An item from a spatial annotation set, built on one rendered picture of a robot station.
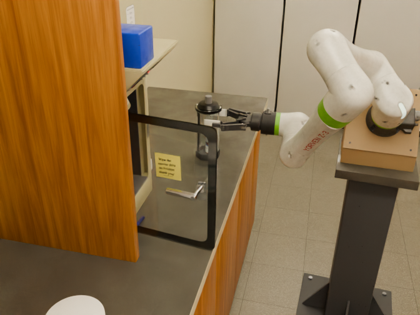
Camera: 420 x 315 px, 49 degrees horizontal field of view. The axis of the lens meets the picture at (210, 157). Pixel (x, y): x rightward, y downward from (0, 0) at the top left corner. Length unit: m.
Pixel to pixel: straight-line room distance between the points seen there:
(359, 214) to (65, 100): 1.38
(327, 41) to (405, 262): 1.91
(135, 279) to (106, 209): 0.22
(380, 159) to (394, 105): 0.30
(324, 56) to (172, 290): 0.81
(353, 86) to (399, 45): 2.95
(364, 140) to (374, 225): 0.40
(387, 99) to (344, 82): 0.40
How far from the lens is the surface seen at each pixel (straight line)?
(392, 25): 4.31
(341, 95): 1.43
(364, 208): 2.12
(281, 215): 3.27
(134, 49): 1.22
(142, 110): 1.63
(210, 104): 1.87
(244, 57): 4.42
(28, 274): 1.48
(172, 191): 1.26
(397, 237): 3.28
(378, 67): 1.82
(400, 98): 1.81
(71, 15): 1.16
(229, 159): 1.96
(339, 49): 1.47
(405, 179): 1.99
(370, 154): 2.00
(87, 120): 1.24
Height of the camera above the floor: 1.89
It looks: 29 degrees down
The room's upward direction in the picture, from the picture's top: 1 degrees clockwise
